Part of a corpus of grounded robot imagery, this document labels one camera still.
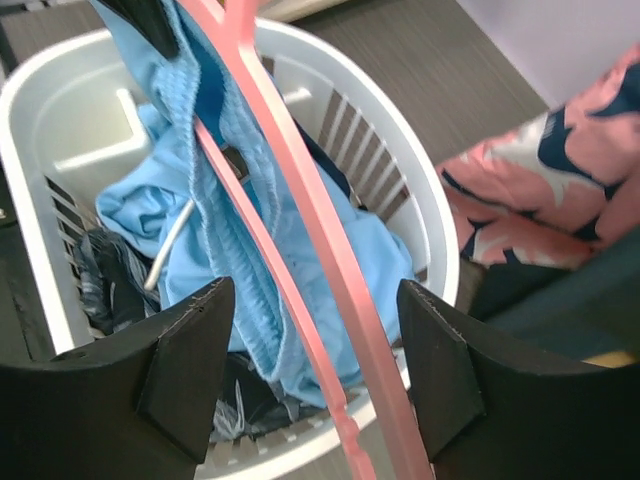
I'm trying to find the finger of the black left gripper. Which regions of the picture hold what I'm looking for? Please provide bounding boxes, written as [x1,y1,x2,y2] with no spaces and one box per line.
[92,0,180,59]

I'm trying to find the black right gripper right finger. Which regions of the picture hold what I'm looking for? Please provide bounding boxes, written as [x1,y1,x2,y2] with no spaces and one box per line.
[397,280,639,479]

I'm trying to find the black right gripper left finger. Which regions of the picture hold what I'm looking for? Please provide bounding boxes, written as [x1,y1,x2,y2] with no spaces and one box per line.
[1,277,235,479]

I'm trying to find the pink plastic hanger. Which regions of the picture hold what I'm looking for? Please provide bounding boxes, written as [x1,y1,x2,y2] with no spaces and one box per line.
[181,1,434,479]

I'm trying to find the light blue shorts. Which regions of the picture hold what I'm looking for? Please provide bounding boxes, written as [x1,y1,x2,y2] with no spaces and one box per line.
[89,0,416,409]

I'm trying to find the pink floral shorts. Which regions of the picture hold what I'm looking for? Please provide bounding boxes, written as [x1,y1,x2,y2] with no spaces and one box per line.
[437,46,639,269]

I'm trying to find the dark leaf-print garment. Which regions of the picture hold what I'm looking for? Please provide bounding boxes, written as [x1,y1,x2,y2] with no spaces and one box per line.
[72,228,320,443]

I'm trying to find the white plastic laundry basket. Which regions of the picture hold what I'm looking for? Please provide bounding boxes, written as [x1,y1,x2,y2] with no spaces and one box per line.
[1,1,459,479]

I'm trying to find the navy blue garment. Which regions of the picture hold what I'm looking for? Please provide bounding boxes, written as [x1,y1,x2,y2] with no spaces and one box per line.
[295,121,368,218]

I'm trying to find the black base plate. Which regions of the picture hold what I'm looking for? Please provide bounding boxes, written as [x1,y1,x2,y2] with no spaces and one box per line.
[0,221,55,363]

